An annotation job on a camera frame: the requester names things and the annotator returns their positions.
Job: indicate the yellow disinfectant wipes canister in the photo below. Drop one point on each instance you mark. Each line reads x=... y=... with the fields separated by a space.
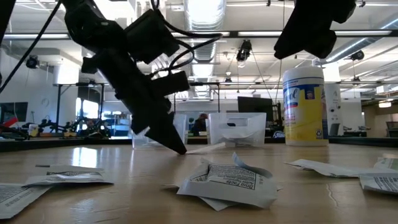
x=306 y=115

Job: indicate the black background robot arms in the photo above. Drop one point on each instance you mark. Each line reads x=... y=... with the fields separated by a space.
x=87 y=127

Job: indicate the black monitor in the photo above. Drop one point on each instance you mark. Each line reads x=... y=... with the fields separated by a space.
x=255 y=107

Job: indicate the person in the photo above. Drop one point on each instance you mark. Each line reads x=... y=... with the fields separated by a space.
x=200 y=123

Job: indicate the black background workstation frame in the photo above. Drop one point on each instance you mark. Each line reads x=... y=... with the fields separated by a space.
x=58 y=105

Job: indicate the silver ceiling duct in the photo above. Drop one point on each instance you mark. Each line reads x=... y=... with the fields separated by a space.
x=203 y=18

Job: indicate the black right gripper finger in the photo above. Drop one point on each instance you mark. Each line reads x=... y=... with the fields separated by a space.
x=325 y=43
x=298 y=37

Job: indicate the grey office chair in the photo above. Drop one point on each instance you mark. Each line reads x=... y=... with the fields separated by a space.
x=334 y=129

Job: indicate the clear plastic bin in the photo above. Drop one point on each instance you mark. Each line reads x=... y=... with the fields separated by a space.
x=237 y=119
x=180 y=127

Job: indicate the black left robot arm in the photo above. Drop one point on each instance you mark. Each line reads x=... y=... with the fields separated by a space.
x=90 y=25

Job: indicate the black wall screen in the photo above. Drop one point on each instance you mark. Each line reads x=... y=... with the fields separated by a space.
x=14 y=110

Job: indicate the white bandage wrapper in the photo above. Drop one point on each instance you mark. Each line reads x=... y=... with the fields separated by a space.
x=301 y=162
x=367 y=173
x=206 y=148

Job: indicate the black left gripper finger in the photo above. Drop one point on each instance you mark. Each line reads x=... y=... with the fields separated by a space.
x=141 y=123
x=168 y=130

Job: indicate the red tool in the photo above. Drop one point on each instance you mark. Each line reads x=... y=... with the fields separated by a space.
x=11 y=122

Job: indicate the black ceiling-hung camera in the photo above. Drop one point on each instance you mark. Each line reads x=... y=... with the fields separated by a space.
x=244 y=49
x=357 y=55
x=32 y=61

